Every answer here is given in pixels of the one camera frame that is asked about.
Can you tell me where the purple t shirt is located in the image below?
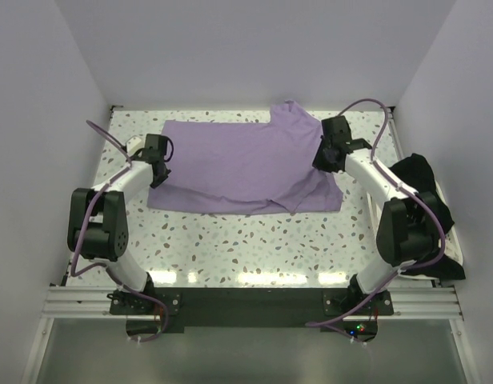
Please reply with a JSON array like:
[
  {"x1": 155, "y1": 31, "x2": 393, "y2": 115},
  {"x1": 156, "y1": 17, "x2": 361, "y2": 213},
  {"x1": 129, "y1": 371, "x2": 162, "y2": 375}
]
[{"x1": 147, "y1": 101, "x2": 343, "y2": 214}]

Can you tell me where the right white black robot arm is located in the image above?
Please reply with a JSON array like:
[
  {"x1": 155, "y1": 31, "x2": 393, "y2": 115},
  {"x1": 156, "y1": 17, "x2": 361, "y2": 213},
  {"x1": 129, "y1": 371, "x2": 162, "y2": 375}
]
[{"x1": 313, "y1": 116, "x2": 446, "y2": 314}]

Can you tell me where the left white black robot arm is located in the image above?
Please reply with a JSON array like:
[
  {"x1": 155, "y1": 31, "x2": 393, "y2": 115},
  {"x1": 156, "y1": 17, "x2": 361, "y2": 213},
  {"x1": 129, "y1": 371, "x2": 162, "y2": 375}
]
[{"x1": 67, "y1": 134, "x2": 174, "y2": 314}]

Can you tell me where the black t shirt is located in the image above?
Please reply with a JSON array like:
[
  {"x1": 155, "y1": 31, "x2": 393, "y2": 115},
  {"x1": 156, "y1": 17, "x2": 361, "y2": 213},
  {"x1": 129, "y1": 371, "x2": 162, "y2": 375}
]
[{"x1": 390, "y1": 154, "x2": 466, "y2": 281}]

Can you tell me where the white laundry basket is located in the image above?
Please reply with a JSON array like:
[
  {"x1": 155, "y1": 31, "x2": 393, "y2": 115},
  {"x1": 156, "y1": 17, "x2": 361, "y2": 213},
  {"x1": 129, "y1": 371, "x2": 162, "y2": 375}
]
[{"x1": 366, "y1": 175, "x2": 463, "y2": 281}]

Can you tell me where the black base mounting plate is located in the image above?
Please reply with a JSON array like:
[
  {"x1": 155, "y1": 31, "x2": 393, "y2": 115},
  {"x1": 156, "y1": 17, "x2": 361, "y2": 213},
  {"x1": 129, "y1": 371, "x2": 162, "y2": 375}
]
[{"x1": 110, "y1": 287, "x2": 394, "y2": 337}]

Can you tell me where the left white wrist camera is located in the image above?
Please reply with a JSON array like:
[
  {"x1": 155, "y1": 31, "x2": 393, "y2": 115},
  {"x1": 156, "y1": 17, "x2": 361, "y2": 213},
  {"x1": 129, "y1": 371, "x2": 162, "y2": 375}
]
[{"x1": 126, "y1": 135, "x2": 145, "y2": 156}]

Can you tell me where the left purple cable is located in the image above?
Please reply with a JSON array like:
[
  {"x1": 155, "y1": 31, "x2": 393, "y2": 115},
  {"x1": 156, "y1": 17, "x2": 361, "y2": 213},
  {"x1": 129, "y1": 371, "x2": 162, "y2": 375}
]
[{"x1": 70, "y1": 119, "x2": 171, "y2": 343}]

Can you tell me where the purple cable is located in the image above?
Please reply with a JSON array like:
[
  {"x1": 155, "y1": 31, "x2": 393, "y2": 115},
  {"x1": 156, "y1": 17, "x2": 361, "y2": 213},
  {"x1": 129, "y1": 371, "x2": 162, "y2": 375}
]
[
  {"x1": 304, "y1": 98, "x2": 447, "y2": 333},
  {"x1": 70, "y1": 119, "x2": 171, "y2": 343}
]

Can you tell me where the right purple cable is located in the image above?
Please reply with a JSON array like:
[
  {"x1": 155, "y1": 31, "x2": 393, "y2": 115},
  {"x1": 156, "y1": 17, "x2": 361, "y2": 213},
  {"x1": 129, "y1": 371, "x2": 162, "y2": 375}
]
[{"x1": 304, "y1": 98, "x2": 447, "y2": 333}]

